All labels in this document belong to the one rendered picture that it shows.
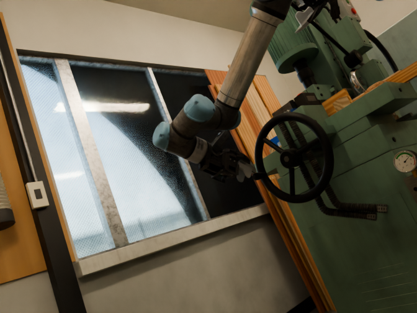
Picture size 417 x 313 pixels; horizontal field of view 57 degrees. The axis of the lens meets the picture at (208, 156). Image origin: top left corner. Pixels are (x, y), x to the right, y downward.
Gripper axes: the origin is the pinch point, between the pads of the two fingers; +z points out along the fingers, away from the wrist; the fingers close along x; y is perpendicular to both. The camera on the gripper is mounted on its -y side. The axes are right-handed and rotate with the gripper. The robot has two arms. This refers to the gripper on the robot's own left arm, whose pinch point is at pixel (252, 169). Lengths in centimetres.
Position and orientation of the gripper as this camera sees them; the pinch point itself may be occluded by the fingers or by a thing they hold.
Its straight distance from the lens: 125.3
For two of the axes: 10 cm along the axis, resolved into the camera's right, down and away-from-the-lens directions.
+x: 5.8, -4.3, -6.9
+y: -0.4, 8.3, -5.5
